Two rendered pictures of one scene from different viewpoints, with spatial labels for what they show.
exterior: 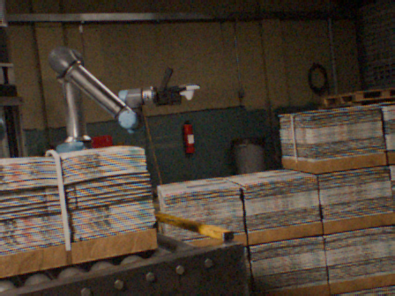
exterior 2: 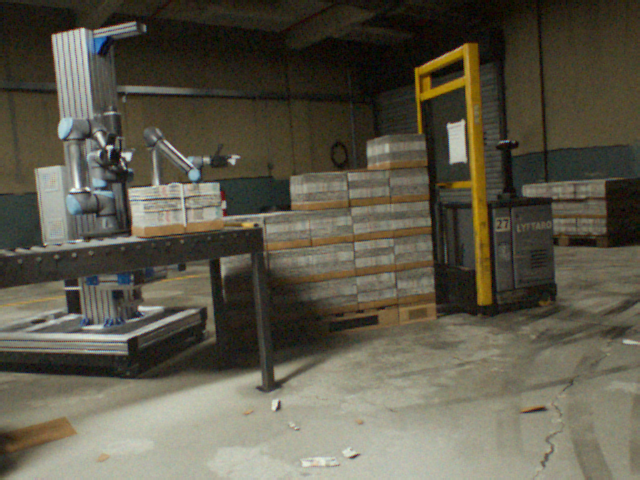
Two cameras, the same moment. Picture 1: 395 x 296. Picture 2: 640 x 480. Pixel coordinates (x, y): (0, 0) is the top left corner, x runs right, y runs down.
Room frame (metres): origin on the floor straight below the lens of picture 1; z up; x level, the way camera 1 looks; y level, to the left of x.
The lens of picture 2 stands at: (-1.60, 0.11, 0.95)
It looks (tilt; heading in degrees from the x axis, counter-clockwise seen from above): 5 degrees down; 351
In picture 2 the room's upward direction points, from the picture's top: 4 degrees counter-clockwise
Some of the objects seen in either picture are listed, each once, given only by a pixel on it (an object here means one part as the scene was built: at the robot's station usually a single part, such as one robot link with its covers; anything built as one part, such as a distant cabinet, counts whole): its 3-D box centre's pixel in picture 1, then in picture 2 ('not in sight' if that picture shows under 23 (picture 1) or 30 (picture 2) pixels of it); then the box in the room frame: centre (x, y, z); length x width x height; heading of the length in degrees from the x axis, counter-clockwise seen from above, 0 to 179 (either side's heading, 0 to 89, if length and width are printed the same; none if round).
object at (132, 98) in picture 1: (131, 98); (195, 162); (2.38, 0.26, 1.21); 0.11 x 0.08 x 0.09; 87
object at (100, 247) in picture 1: (109, 233); (199, 225); (1.27, 0.23, 0.83); 0.29 x 0.16 x 0.04; 19
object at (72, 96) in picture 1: (74, 109); (156, 168); (2.40, 0.52, 1.19); 0.15 x 0.12 x 0.55; 177
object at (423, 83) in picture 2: not in sight; (429, 180); (2.68, -1.51, 0.97); 0.09 x 0.09 x 1.75; 8
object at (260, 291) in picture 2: not in sight; (263, 320); (1.16, -0.04, 0.34); 0.06 x 0.06 x 0.68; 26
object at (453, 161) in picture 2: not in sight; (450, 136); (2.36, -1.57, 1.28); 0.57 x 0.01 x 0.65; 8
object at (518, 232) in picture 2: not in sight; (497, 250); (2.41, -1.92, 0.40); 0.69 x 0.55 x 0.80; 8
